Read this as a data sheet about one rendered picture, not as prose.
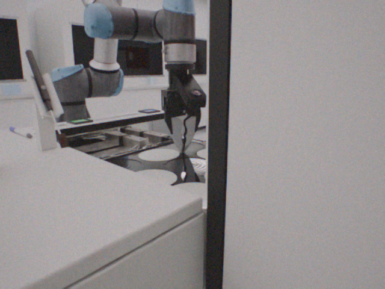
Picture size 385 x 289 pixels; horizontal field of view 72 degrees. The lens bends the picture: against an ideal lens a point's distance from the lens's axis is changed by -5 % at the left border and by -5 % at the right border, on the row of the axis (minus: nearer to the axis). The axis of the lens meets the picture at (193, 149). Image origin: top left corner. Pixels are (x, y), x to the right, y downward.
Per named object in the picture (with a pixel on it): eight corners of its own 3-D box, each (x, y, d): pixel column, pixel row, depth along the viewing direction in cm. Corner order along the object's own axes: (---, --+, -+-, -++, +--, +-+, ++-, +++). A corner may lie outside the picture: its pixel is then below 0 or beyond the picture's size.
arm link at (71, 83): (50, 100, 106) (47, 65, 102) (85, 98, 113) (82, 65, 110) (56, 103, 96) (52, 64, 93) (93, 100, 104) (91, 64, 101)
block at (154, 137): (168, 142, 87) (168, 133, 86) (160, 145, 85) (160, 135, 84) (151, 139, 92) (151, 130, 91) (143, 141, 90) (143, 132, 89)
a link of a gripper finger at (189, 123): (187, 146, 75) (187, 111, 73) (195, 151, 70) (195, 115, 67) (177, 147, 74) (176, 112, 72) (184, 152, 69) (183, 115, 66)
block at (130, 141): (148, 148, 81) (148, 138, 80) (139, 150, 79) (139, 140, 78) (132, 143, 86) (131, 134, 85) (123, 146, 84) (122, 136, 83)
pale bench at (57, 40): (179, 136, 486) (178, 14, 432) (83, 160, 355) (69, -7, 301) (140, 128, 554) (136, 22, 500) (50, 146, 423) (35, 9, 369)
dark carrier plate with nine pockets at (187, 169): (294, 164, 63) (295, 161, 63) (198, 225, 38) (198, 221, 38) (184, 140, 84) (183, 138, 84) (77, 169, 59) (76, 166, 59)
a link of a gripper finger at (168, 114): (182, 132, 69) (181, 97, 67) (184, 133, 68) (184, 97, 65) (163, 133, 68) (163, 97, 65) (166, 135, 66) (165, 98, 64)
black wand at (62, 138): (22, 50, 47) (23, 45, 46) (30, 50, 48) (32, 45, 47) (60, 149, 44) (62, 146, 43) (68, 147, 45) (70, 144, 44)
